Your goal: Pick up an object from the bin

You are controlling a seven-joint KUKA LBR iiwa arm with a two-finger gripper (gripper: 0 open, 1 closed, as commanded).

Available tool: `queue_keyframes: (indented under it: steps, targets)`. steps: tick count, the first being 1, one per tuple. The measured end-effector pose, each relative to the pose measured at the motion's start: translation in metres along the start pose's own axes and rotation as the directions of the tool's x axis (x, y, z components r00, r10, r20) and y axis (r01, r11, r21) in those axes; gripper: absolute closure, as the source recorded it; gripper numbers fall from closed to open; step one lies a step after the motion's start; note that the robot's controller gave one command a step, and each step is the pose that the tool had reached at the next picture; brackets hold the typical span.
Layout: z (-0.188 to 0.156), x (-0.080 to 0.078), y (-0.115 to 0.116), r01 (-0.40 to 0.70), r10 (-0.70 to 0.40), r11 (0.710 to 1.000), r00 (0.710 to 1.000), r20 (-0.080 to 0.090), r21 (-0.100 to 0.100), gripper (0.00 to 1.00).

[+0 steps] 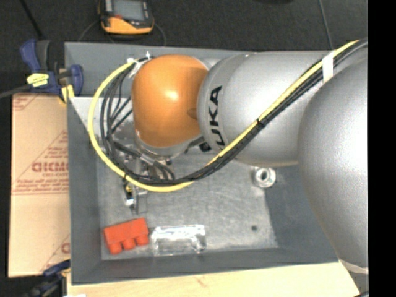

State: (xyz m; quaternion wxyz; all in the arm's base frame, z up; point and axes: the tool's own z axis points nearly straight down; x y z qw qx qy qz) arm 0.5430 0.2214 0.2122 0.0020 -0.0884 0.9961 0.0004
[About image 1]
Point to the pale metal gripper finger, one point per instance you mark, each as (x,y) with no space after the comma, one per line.
(129,199)
(141,202)

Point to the red toy building brick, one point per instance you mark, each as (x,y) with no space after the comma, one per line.
(125,234)

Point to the grey metal bin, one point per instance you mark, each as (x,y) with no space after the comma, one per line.
(216,203)

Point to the clear plastic box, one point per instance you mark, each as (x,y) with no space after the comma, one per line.
(178,239)

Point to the brown cardboard board, red print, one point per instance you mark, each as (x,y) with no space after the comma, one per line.
(37,172)

